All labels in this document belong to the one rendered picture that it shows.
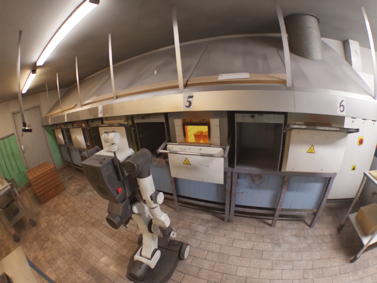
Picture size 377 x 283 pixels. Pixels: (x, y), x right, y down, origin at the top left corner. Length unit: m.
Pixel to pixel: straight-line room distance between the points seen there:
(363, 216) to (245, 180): 1.65
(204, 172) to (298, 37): 1.75
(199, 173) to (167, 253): 0.93
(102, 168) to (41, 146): 4.70
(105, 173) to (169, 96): 0.83
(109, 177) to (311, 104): 1.37
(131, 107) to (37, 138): 4.21
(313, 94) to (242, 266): 1.71
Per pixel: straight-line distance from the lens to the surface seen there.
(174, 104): 1.32
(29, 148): 5.39
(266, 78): 1.23
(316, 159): 1.59
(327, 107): 1.29
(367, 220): 2.27
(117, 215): 1.08
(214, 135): 1.56
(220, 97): 1.19
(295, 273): 1.96
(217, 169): 1.56
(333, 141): 1.60
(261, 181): 1.81
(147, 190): 0.91
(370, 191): 3.16
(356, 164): 2.75
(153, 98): 1.45
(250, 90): 1.17
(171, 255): 1.75
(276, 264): 1.94
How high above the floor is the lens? 1.66
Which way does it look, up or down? 18 degrees down
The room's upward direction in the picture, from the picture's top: 6 degrees counter-clockwise
